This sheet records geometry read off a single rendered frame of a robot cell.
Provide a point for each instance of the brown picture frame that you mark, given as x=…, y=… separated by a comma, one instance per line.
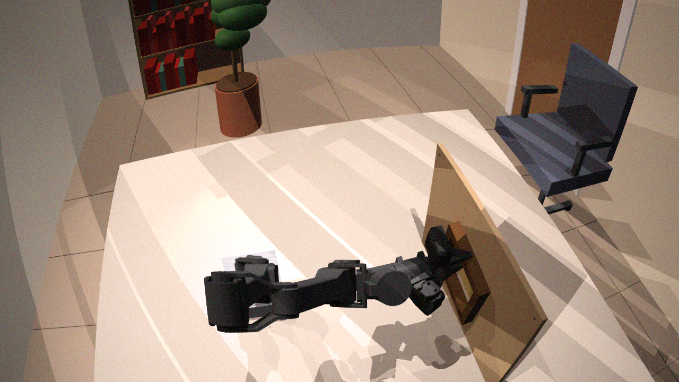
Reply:
x=467, y=287

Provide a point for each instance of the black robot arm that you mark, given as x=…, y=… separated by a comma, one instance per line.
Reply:
x=229, y=294

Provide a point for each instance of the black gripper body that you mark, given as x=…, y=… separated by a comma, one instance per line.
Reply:
x=439, y=255

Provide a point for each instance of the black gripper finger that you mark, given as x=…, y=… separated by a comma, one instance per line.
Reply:
x=442, y=276
x=458, y=256

